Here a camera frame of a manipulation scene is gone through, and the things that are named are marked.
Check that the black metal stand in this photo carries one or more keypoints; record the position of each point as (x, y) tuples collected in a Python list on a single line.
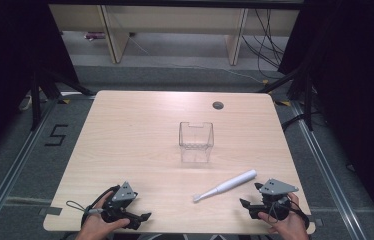
[(35, 100), (307, 100)]

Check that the metal floor rail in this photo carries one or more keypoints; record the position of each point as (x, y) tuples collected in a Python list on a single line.
[(325, 166), (11, 170)]

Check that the person's right hand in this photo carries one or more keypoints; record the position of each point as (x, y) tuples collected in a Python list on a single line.
[(290, 226)]

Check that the person's left hand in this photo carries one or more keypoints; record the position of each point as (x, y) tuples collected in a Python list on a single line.
[(99, 224)]

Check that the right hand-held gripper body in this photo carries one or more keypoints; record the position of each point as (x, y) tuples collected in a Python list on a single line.
[(276, 200)]

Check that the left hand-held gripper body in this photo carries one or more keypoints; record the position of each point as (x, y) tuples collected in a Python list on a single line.
[(119, 200)]

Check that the white electric toothbrush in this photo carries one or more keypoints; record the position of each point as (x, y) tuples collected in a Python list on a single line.
[(227, 185)]

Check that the black curtain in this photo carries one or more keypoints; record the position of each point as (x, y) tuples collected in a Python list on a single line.
[(11, 60), (355, 83)]

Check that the clear plastic container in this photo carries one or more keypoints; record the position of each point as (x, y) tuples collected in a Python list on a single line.
[(196, 141)]

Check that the pink thing on floor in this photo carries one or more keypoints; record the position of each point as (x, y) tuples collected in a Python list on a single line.
[(94, 35)]

